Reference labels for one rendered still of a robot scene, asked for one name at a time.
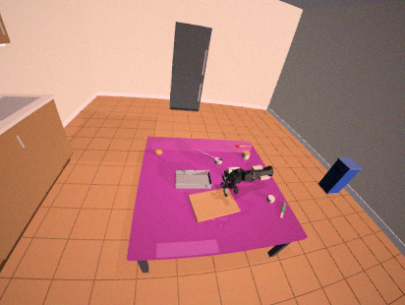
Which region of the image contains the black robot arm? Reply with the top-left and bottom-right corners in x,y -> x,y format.
228,166 -> 273,183

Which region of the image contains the light wooden board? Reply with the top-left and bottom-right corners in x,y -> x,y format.
188,188 -> 241,222

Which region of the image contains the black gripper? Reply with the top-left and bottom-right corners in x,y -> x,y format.
219,170 -> 241,194

